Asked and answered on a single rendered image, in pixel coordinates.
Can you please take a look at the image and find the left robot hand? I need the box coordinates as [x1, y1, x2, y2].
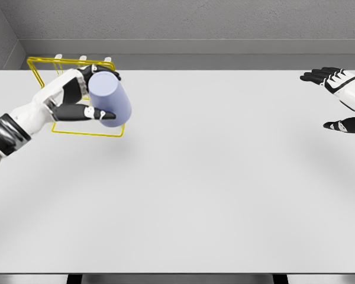
[32, 64, 122, 124]

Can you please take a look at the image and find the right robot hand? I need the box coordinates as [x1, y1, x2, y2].
[299, 67, 355, 134]

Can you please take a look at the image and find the lavender cylindrical cup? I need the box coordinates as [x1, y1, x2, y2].
[88, 72, 133, 128]

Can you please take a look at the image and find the yellow wire cup holder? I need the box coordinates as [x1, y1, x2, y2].
[26, 54, 126, 138]

